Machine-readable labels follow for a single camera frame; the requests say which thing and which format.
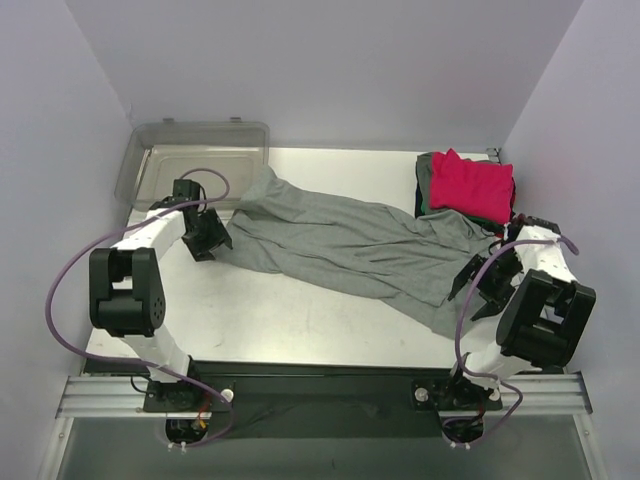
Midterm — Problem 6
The purple cable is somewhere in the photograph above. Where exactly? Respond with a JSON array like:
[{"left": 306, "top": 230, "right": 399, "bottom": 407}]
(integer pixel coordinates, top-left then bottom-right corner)
[
  {"left": 44, "top": 167, "right": 236, "bottom": 446},
  {"left": 453, "top": 237, "right": 581, "bottom": 444}
]

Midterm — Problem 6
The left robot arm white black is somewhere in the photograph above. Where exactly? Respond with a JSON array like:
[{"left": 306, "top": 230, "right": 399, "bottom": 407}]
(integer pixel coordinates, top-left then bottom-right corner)
[{"left": 89, "top": 207, "right": 232, "bottom": 412}]

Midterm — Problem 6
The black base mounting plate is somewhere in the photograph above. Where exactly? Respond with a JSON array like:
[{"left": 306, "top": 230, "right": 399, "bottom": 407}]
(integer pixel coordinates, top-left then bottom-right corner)
[{"left": 143, "top": 361, "right": 502, "bottom": 439}]

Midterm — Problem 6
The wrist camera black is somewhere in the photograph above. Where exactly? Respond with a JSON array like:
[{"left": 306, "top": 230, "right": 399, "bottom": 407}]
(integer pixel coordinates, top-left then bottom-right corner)
[
  {"left": 149, "top": 179, "right": 206, "bottom": 210},
  {"left": 509, "top": 214, "right": 561, "bottom": 235}
]

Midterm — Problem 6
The aluminium frame rail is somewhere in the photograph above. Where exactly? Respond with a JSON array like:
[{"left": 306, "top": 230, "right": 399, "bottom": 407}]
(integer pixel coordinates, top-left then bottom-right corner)
[{"left": 56, "top": 376, "right": 167, "bottom": 419}]

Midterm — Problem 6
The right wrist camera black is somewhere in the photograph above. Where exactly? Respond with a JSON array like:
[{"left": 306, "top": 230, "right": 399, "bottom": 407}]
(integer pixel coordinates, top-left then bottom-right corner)
[{"left": 509, "top": 214, "right": 561, "bottom": 235}]

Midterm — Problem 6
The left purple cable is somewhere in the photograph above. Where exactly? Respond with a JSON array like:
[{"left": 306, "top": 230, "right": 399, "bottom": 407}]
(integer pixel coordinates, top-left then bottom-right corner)
[{"left": 44, "top": 167, "right": 236, "bottom": 446}]

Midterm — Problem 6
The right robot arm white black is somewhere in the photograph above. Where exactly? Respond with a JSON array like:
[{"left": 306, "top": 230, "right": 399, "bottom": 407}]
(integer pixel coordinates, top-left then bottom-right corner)
[{"left": 442, "top": 215, "right": 597, "bottom": 408}]

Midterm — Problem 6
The folded magenta t-shirt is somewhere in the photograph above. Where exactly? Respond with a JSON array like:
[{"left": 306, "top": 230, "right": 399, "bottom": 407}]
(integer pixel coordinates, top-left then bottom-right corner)
[{"left": 428, "top": 149, "right": 514, "bottom": 224}]

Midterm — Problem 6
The grey t-shirt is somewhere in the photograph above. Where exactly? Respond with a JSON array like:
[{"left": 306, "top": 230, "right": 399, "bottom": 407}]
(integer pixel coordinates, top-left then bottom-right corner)
[
  {"left": 218, "top": 167, "right": 492, "bottom": 338},
  {"left": 415, "top": 152, "right": 433, "bottom": 215}
]

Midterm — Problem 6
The clear plastic bin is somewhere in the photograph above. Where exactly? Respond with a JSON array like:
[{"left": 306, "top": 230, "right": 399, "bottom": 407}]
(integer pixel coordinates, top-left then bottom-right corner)
[{"left": 114, "top": 119, "right": 270, "bottom": 212}]

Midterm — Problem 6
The folded grey t-shirt in stack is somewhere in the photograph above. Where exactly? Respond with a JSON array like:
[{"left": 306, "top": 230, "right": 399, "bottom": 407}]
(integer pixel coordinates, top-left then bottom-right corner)
[{"left": 415, "top": 152, "right": 433, "bottom": 215}]

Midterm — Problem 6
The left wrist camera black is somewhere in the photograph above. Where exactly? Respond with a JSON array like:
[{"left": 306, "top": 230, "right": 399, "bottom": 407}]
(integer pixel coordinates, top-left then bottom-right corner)
[{"left": 149, "top": 179, "right": 206, "bottom": 210}]

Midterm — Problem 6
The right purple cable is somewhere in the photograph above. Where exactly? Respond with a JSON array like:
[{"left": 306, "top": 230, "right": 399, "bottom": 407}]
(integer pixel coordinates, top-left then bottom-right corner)
[{"left": 453, "top": 237, "right": 581, "bottom": 444}]

